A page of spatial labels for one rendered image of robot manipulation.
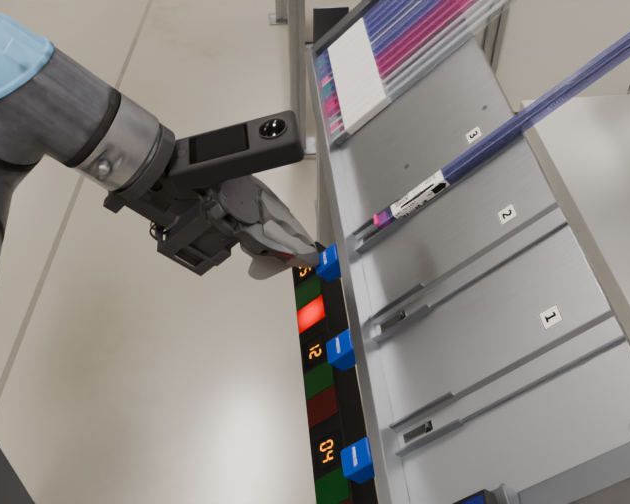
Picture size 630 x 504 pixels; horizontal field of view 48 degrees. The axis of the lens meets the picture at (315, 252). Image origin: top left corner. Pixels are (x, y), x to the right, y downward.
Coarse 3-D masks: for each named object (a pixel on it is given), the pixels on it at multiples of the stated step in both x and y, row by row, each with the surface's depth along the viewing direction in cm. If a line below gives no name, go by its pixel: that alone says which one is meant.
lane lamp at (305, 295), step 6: (318, 276) 75; (306, 282) 76; (312, 282) 75; (318, 282) 74; (300, 288) 76; (306, 288) 75; (312, 288) 75; (318, 288) 74; (300, 294) 76; (306, 294) 75; (312, 294) 74; (318, 294) 73; (300, 300) 75; (306, 300) 74; (312, 300) 74; (300, 306) 75
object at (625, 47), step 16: (608, 48) 58; (624, 48) 57; (592, 64) 59; (608, 64) 58; (576, 80) 59; (592, 80) 59; (544, 96) 61; (560, 96) 60; (528, 112) 61; (544, 112) 61; (512, 128) 62; (528, 128) 62; (480, 144) 64; (496, 144) 63; (464, 160) 64; (480, 160) 64; (448, 176) 65; (384, 224) 68
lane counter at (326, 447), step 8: (336, 432) 62; (320, 440) 63; (328, 440) 63; (336, 440) 62; (320, 448) 63; (328, 448) 62; (336, 448) 62; (320, 456) 62; (328, 456) 62; (336, 456) 61; (320, 464) 62; (328, 464) 61
